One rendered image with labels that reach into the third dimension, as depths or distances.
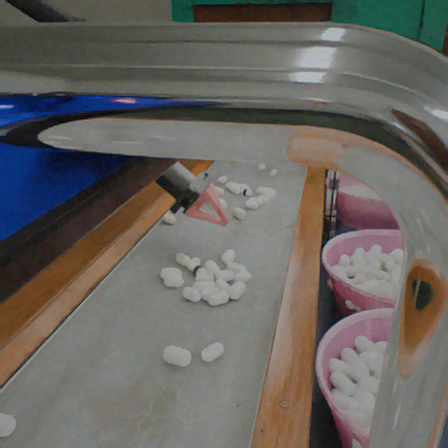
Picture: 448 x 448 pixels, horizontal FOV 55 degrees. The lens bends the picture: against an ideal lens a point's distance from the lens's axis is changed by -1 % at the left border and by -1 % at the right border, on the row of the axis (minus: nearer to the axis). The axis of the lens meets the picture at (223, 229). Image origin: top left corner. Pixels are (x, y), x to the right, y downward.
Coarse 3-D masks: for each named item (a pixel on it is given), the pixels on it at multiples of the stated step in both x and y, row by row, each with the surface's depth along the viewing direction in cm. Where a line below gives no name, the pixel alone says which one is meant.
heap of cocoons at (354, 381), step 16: (352, 352) 57; (368, 352) 57; (384, 352) 58; (336, 368) 55; (352, 368) 55; (368, 368) 56; (336, 384) 52; (352, 384) 52; (368, 384) 51; (336, 400) 49; (352, 400) 49; (368, 400) 49; (352, 416) 47; (368, 416) 48; (368, 432) 45
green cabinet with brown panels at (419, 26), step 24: (192, 0) 134; (216, 0) 132; (240, 0) 131; (264, 0) 129; (288, 0) 128; (312, 0) 126; (336, 0) 125; (360, 0) 125; (384, 0) 123; (408, 0) 122; (432, 0) 120; (384, 24) 126; (408, 24) 124; (432, 24) 122
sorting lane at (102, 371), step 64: (256, 192) 115; (128, 256) 82; (192, 256) 82; (256, 256) 82; (128, 320) 64; (192, 320) 64; (256, 320) 64; (64, 384) 52; (128, 384) 52; (192, 384) 52; (256, 384) 52
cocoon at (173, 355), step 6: (168, 348) 55; (174, 348) 55; (168, 354) 54; (174, 354) 54; (180, 354) 54; (186, 354) 54; (168, 360) 54; (174, 360) 54; (180, 360) 54; (186, 360) 54; (180, 366) 54
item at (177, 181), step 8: (176, 168) 79; (184, 168) 80; (160, 176) 79; (168, 176) 79; (176, 176) 79; (184, 176) 79; (192, 176) 80; (200, 176) 81; (160, 184) 80; (168, 184) 79; (176, 184) 79; (184, 184) 79; (192, 184) 77; (168, 192) 81; (176, 192) 79; (184, 192) 77; (192, 192) 76; (176, 200) 81; (184, 200) 82; (176, 208) 78
